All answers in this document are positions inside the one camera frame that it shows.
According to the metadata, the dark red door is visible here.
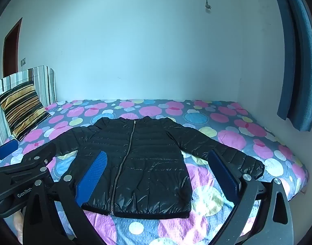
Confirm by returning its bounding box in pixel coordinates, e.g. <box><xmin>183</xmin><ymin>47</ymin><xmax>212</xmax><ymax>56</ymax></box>
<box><xmin>3</xmin><ymin>18</ymin><xmax>22</xmax><ymax>76</ymax></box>

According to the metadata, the bed with polka dot sheet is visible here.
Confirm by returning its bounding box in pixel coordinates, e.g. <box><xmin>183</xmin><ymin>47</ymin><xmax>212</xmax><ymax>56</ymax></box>
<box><xmin>0</xmin><ymin>99</ymin><xmax>309</xmax><ymax>245</ymax></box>

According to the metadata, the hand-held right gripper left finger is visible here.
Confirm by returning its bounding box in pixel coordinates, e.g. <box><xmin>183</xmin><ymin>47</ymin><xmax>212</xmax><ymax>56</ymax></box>
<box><xmin>23</xmin><ymin>150</ymin><xmax>108</xmax><ymax>245</ymax></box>

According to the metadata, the blue curtain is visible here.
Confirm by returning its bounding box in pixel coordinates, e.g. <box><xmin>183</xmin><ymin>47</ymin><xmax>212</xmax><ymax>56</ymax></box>
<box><xmin>269</xmin><ymin>0</ymin><xmax>312</xmax><ymax>132</ymax></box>

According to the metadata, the striped brown pillow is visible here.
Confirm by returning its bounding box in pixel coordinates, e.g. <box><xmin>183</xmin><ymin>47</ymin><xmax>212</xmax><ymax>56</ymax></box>
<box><xmin>0</xmin><ymin>80</ymin><xmax>52</xmax><ymax>141</ymax></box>

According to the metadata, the black puffer jacket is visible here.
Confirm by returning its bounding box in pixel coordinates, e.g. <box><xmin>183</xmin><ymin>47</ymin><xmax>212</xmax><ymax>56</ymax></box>
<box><xmin>45</xmin><ymin>116</ymin><xmax>265</xmax><ymax>220</ymax></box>

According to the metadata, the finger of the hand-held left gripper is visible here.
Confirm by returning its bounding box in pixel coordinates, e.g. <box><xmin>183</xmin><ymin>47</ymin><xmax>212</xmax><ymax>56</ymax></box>
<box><xmin>0</xmin><ymin>140</ymin><xmax>19</xmax><ymax>159</ymax></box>
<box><xmin>20</xmin><ymin>142</ymin><xmax>57</xmax><ymax>174</ymax></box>

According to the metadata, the striped headboard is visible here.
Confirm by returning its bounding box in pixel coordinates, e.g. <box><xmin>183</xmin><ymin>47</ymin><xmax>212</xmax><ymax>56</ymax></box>
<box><xmin>0</xmin><ymin>66</ymin><xmax>56</xmax><ymax>147</ymax></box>

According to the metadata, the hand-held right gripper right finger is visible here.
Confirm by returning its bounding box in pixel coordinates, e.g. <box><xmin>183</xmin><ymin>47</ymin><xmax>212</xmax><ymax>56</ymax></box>
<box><xmin>208</xmin><ymin>149</ymin><xmax>293</xmax><ymax>245</ymax></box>

